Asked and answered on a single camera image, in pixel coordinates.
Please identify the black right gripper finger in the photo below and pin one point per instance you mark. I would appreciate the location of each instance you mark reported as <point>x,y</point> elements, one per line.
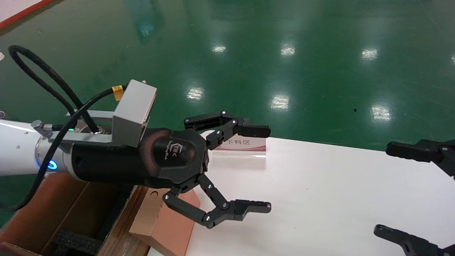
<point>412,245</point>
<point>426,151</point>

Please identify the small cardboard box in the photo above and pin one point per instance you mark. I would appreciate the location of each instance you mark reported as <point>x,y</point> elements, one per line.
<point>167,231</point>

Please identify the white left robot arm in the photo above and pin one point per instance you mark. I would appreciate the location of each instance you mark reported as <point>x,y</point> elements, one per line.
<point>17,145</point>

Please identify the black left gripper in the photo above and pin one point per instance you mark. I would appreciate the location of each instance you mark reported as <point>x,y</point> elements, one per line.
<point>117,161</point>

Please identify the large cardboard box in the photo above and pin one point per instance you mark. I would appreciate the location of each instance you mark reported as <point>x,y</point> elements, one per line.
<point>42,209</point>

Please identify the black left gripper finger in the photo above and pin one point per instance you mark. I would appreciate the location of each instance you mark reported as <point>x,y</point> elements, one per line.
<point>217,213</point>
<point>233,126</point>

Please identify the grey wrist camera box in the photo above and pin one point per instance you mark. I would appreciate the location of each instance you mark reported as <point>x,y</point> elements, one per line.
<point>131,110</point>

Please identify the clear acrylic sign stand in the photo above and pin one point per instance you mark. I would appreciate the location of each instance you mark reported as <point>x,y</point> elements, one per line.
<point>245,147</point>

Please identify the black foam block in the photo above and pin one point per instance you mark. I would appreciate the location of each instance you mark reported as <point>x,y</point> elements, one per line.
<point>76,243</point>

